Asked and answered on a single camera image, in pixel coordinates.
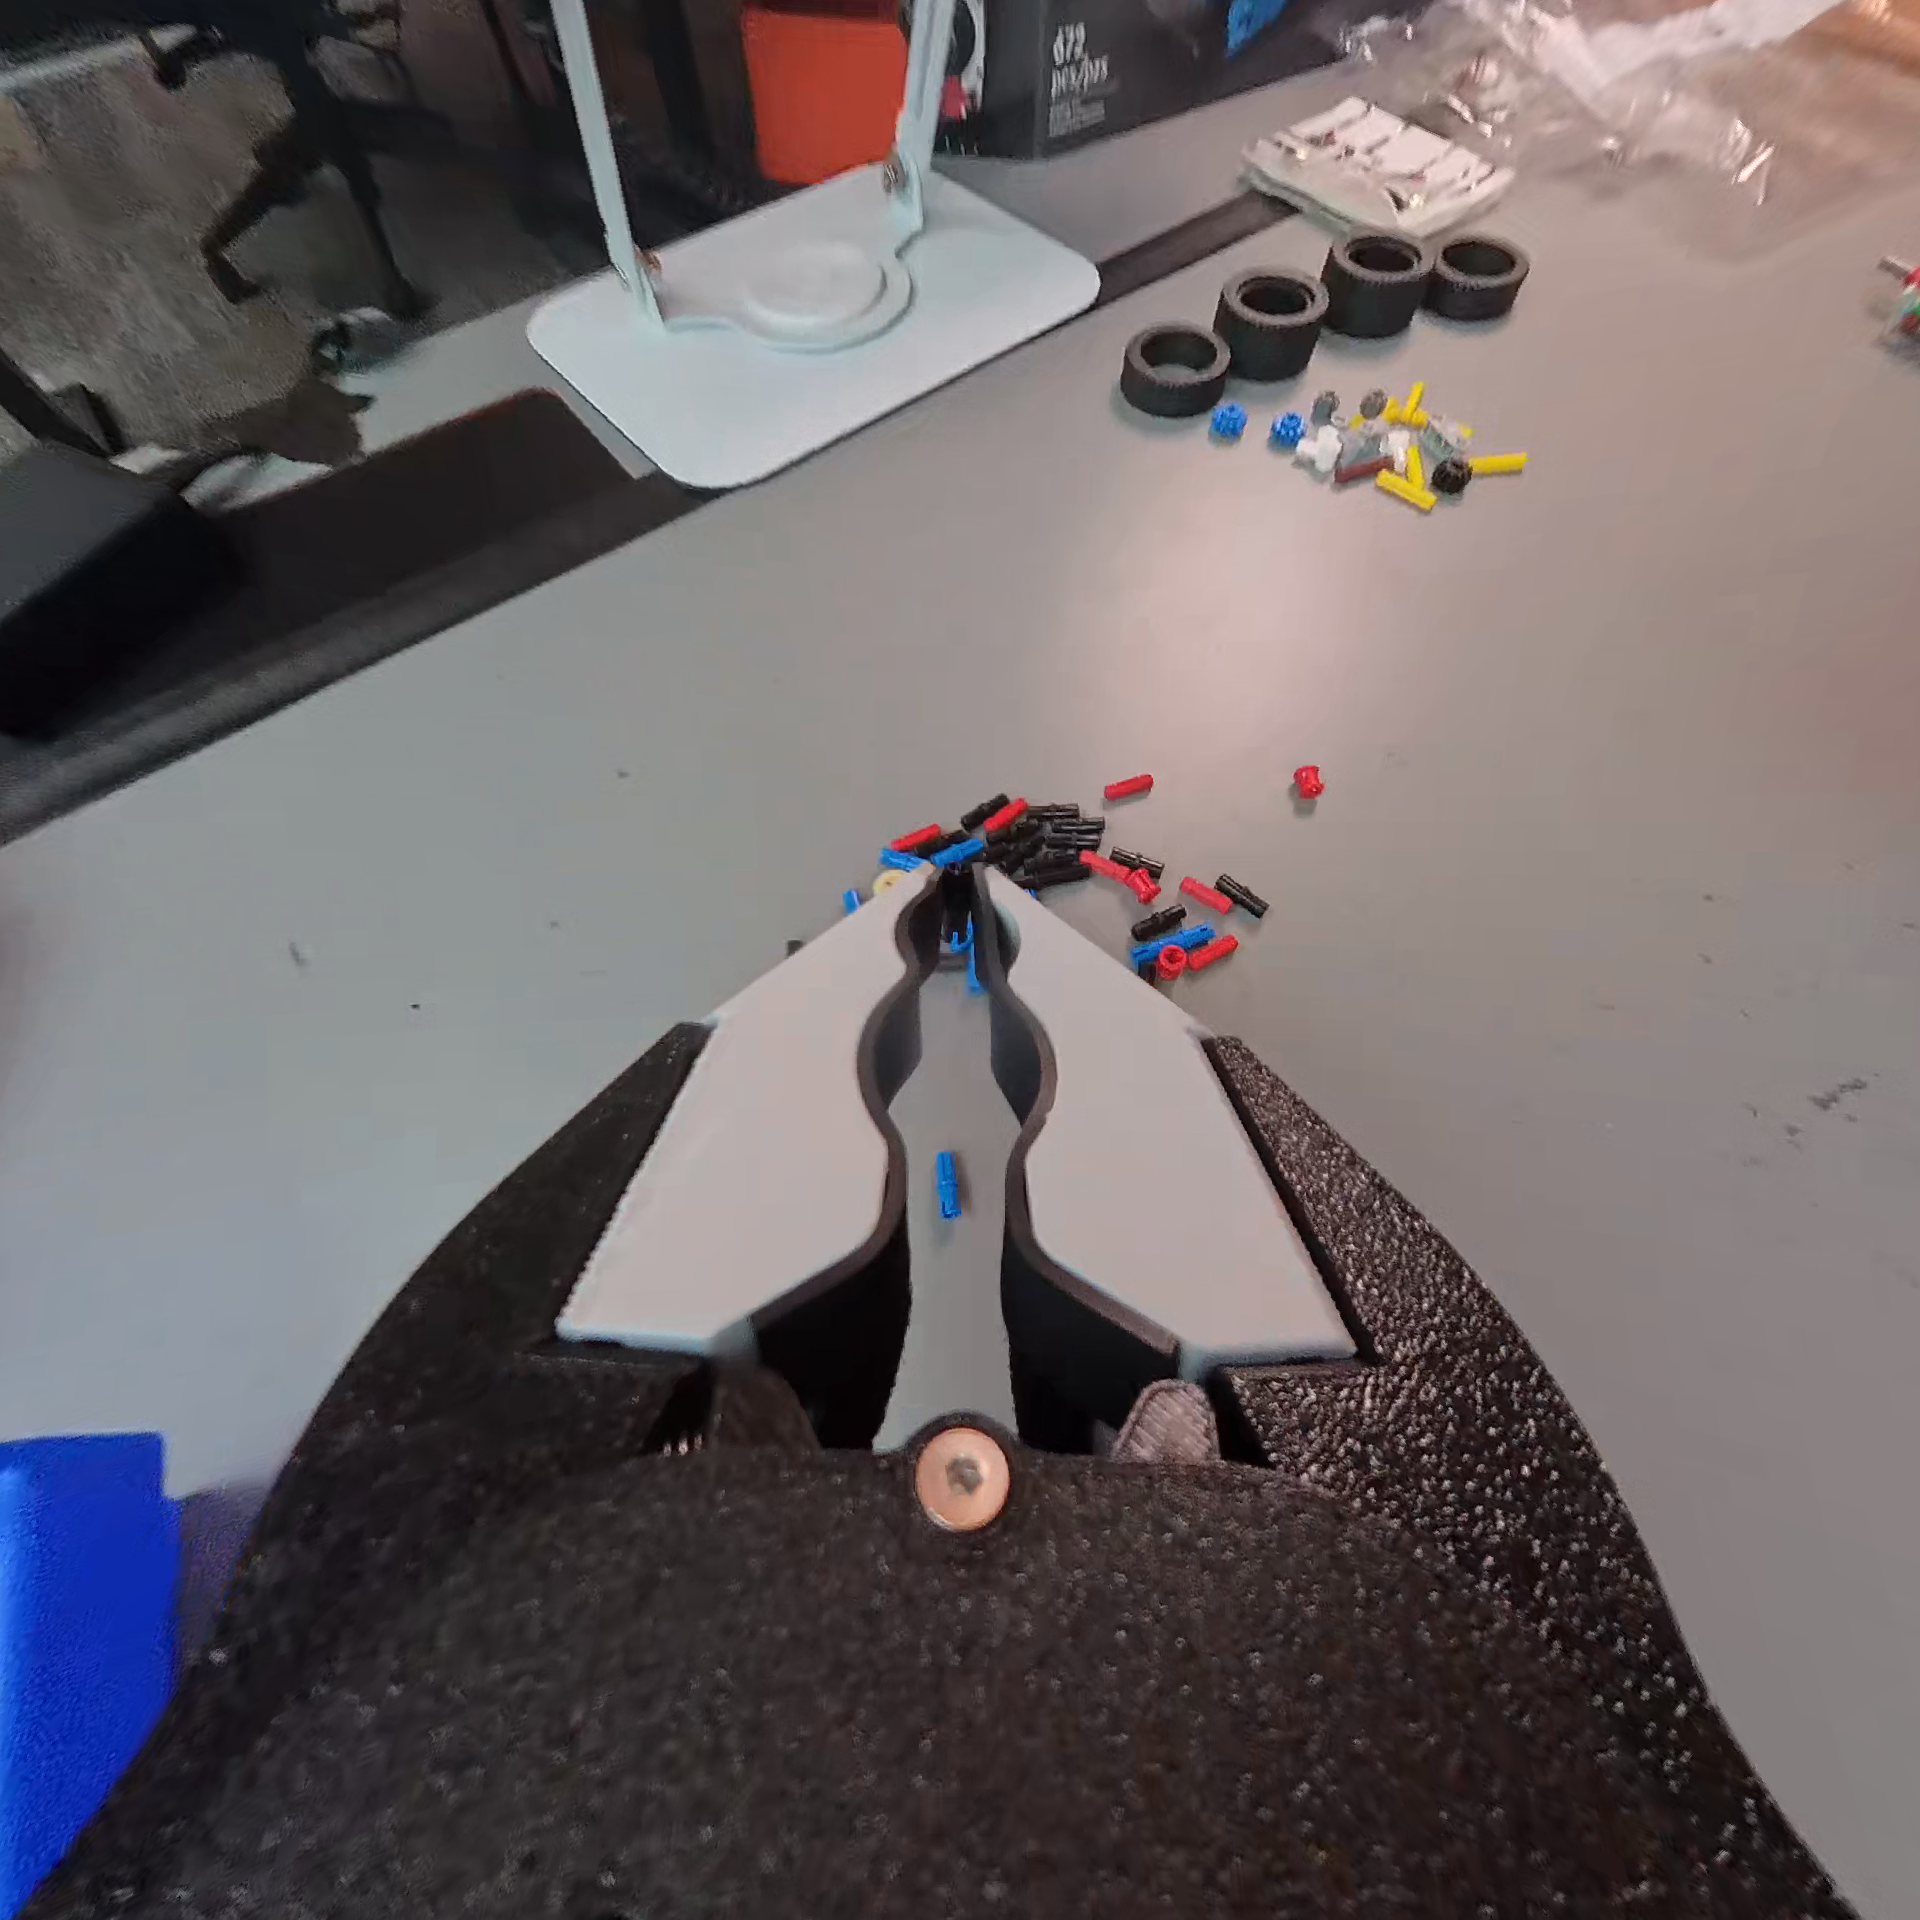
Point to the blue connector pin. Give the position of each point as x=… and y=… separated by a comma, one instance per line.
x=972, y=960
x=946, y=1185

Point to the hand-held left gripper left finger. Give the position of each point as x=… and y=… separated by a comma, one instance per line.
x=735, y=1171

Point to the pile of mixed toy pieces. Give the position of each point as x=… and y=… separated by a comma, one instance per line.
x=1410, y=451

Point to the black office chair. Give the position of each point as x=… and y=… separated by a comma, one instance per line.
x=330, y=149

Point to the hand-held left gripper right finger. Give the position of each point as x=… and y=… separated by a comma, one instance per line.
x=1171, y=1185

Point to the grey desk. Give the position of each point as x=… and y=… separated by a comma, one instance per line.
x=1424, y=674

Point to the orange bucket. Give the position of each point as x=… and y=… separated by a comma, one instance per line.
x=825, y=89

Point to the pale desk stand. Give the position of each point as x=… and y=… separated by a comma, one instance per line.
x=930, y=360

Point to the short blue storage bin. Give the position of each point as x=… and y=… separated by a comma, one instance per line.
x=75, y=1650

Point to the pile of small connector pins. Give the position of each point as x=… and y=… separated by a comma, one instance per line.
x=1049, y=856

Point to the black power adapter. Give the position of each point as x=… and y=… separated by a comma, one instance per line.
x=90, y=586

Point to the black toy gear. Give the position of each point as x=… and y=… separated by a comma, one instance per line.
x=1450, y=475

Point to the clear plastic bag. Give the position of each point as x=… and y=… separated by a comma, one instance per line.
x=1622, y=89

